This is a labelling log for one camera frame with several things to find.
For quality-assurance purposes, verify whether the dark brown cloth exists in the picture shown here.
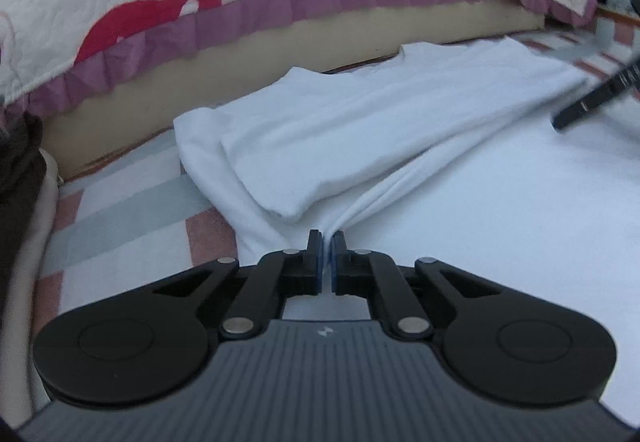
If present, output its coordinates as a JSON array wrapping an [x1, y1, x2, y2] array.
[[0, 114, 48, 318]]

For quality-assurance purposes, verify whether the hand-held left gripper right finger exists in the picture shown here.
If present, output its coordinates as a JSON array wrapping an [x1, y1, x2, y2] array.
[[330, 230, 501, 343]]

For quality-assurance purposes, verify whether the checked bed sheet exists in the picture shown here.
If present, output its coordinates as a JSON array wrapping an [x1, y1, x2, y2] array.
[[35, 17, 640, 323]]

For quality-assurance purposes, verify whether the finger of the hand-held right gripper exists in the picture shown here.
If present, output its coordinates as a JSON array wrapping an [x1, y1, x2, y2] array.
[[550, 54, 640, 133]]

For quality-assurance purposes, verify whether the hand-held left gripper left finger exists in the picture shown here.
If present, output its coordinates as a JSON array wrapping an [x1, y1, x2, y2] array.
[[152, 229, 323, 340]]

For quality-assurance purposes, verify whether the white garment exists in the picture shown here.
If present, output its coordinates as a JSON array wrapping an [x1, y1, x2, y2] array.
[[172, 37, 640, 323]]

